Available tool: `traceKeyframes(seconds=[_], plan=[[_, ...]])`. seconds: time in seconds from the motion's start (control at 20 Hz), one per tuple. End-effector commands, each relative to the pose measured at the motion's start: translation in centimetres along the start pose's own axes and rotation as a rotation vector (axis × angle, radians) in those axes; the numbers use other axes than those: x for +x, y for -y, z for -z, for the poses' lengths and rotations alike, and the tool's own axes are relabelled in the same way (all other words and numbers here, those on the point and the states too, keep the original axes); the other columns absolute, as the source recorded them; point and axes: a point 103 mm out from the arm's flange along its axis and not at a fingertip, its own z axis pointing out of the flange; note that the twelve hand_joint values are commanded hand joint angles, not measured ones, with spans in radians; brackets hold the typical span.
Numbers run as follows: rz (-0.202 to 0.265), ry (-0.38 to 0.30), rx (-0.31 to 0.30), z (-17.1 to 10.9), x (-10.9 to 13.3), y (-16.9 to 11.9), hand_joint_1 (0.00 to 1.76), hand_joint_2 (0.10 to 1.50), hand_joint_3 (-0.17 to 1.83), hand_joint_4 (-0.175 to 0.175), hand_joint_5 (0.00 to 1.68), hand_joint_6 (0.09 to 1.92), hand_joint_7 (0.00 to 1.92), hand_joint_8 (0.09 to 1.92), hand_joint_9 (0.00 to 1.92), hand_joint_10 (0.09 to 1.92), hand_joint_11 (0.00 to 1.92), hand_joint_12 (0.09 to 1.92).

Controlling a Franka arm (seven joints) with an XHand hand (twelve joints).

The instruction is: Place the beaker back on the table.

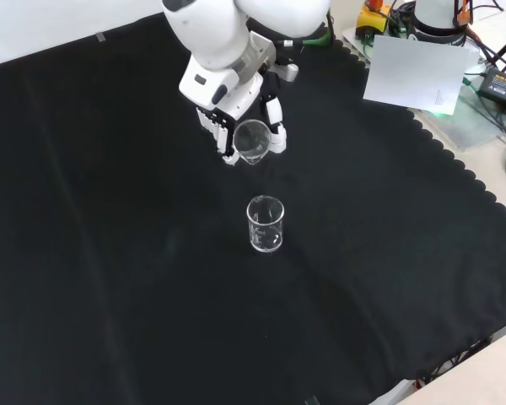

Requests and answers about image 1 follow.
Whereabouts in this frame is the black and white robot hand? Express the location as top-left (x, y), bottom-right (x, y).
top-left (178, 55), bottom-right (288, 166)

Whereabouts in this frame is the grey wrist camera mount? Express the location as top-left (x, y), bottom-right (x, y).
top-left (252, 33), bottom-right (301, 84)

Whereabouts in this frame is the white paper sheet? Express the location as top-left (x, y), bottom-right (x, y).
top-left (362, 35), bottom-right (482, 116)

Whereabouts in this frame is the black bench cloth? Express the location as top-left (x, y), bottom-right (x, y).
top-left (0, 11), bottom-right (506, 405)

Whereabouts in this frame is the green cable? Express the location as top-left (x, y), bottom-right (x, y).
top-left (277, 11), bottom-right (336, 50)

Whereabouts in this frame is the clear plastic sheet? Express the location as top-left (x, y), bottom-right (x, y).
top-left (436, 62), bottom-right (506, 149)

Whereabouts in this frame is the clear glass beaker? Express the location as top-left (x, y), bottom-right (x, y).
top-left (245, 194), bottom-right (286, 255)
top-left (232, 119), bottom-right (273, 167)

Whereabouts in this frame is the black power adapter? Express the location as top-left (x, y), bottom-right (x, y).
top-left (477, 67), bottom-right (506, 112)

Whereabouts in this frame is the yellow stop button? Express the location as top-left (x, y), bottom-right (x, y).
top-left (357, 0), bottom-right (392, 35)

